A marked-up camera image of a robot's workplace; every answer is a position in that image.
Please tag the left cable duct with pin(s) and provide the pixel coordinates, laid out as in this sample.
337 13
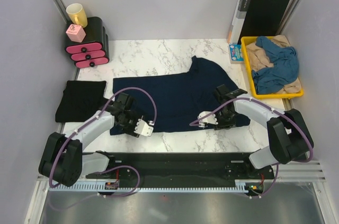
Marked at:
89 186

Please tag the beige t shirt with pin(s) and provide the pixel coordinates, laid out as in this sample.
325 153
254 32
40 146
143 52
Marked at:
259 54

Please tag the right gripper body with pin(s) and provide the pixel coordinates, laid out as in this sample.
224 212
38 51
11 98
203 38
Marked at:
225 119

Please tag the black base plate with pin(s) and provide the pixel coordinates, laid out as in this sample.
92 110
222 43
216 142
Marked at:
182 170

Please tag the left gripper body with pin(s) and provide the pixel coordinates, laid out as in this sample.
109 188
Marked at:
130 123

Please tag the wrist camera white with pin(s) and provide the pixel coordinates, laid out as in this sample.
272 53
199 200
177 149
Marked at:
144 128
206 118

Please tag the yellow plastic bin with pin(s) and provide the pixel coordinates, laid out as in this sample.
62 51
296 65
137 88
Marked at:
244 42

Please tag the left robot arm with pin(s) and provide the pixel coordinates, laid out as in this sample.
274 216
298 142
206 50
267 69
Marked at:
63 159

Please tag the yellow mug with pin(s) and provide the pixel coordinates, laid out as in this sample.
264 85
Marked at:
77 14

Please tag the navy blue t shirt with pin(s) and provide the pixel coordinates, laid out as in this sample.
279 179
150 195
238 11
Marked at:
176 100

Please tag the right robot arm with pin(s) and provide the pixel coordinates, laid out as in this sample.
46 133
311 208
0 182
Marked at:
288 135

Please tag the folded black t shirt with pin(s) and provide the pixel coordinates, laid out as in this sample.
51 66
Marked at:
80 101

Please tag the aluminium rail frame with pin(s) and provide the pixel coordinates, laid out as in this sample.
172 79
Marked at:
297 196

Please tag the black pink drawer unit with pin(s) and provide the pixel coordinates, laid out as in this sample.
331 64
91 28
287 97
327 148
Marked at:
93 50

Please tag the right cable duct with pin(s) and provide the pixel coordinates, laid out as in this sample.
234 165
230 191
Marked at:
256 188

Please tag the pink cube box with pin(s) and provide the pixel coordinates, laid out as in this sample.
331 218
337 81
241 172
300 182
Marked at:
76 33

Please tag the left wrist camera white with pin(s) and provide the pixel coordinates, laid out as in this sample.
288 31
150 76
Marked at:
144 128

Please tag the black orange folder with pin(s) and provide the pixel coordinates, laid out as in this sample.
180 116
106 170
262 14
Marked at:
253 18

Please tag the blue small book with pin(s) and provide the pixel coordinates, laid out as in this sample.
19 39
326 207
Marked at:
236 55

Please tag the cable duct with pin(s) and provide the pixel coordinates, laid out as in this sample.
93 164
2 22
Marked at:
256 188
89 186

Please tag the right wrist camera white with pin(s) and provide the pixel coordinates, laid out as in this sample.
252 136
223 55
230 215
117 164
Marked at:
206 118

